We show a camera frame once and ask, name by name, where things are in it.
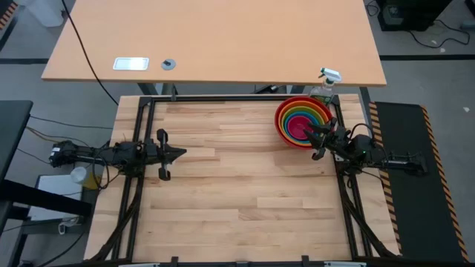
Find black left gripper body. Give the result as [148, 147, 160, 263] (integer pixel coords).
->
[145, 128, 172, 182]

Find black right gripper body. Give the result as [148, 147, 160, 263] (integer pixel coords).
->
[312, 118, 352, 161]

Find small pink bowl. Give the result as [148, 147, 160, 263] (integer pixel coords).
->
[287, 113, 315, 141]

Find teal bowl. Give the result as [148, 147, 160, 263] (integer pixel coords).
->
[284, 110, 321, 144]

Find green bowl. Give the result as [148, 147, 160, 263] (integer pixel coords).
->
[281, 106, 327, 145]

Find nested rainbow bowls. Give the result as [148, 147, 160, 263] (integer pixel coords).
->
[274, 96, 334, 151]

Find yellow bowl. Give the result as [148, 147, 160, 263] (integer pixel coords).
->
[279, 102, 331, 145]

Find orange bowl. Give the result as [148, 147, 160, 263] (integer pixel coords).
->
[276, 99, 333, 147]

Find clear spray bottle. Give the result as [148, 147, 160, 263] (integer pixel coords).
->
[309, 67, 344, 105]

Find clear plastic cup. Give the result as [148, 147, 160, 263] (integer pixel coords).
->
[70, 166, 88, 185]

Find white desk power plate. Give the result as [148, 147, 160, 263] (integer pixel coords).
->
[112, 56, 151, 72]

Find black hazard-striped floor mat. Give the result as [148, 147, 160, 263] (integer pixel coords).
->
[367, 100, 471, 264]
[0, 0, 19, 31]

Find white flat box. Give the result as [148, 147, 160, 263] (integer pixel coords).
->
[27, 174, 94, 224]

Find light wooden desk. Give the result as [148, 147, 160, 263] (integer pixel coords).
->
[40, 0, 388, 88]

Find black computer case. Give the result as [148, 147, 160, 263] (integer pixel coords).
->
[376, 0, 453, 33]

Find black side table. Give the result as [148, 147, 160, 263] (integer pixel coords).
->
[0, 99, 34, 183]

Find black aluminium table frame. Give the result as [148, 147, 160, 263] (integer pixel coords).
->
[110, 93, 374, 267]

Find black cable bundle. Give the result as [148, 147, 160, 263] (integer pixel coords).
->
[341, 177, 399, 260]
[88, 177, 145, 263]

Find long black floor cable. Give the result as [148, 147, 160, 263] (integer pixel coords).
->
[60, 0, 120, 107]

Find black cable loop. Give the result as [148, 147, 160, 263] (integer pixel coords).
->
[407, 18, 471, 50]

